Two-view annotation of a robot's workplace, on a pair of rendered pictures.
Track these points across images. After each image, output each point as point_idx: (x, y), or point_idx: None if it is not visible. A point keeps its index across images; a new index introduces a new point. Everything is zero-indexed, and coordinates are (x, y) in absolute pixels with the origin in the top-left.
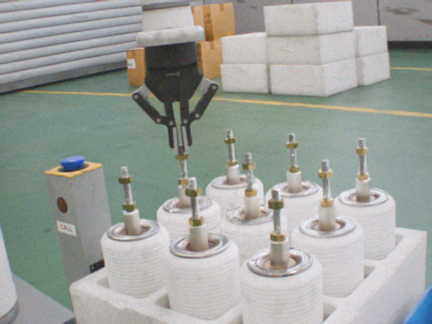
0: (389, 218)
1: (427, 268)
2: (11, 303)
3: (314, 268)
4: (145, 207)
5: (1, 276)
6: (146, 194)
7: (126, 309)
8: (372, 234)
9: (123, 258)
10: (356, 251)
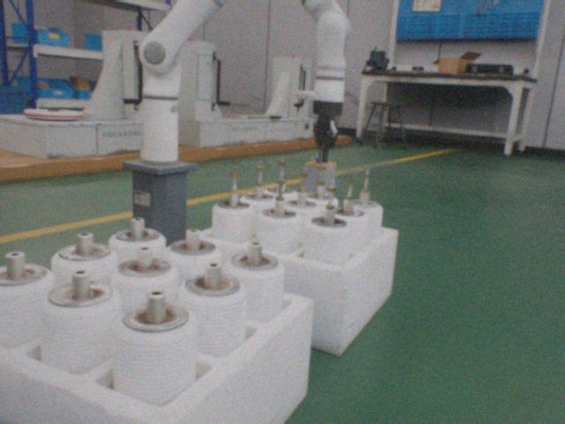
0: (315, 237)
1: (462, 375)
2: (158, 160)
3: (226, 209)
4: (517, 263)
5: (156, 148)
6: (551, 261)
7: None
8: (305, 240)
9: None
10: (265, 228)
